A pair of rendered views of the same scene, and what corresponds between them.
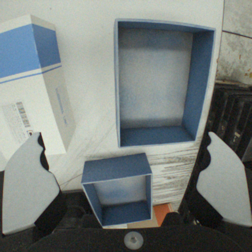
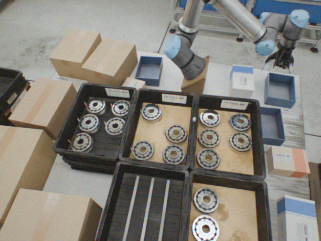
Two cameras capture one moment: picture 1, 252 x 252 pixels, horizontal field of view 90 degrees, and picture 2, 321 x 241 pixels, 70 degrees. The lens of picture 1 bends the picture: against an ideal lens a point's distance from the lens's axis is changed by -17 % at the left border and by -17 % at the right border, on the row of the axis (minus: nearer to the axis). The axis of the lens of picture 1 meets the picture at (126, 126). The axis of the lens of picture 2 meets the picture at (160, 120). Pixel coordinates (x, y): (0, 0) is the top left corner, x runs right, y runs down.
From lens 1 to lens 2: 142 cm
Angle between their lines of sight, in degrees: 61
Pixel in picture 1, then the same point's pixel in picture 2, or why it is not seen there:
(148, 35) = (274, 82)
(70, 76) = not seen: hidden behind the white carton
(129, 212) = (270, 141)
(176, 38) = (283, 84)
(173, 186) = (295, 140)
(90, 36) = (258, 80)
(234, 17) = not seen: outside the picture
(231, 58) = not seen: outside the picture
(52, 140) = (251, 86)
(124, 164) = (268, 111)
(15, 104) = (244, 77)
